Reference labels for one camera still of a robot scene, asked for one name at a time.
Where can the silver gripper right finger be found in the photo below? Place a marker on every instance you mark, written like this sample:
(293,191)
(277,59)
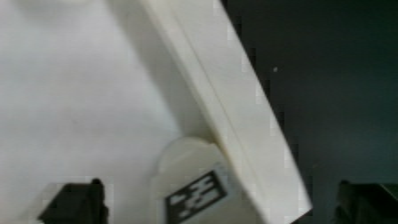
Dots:
(366,203)

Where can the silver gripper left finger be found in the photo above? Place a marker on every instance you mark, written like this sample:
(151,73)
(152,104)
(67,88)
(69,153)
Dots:
(76,206)

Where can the white square tabletop part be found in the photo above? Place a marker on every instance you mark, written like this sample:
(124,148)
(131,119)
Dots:
(124,74)

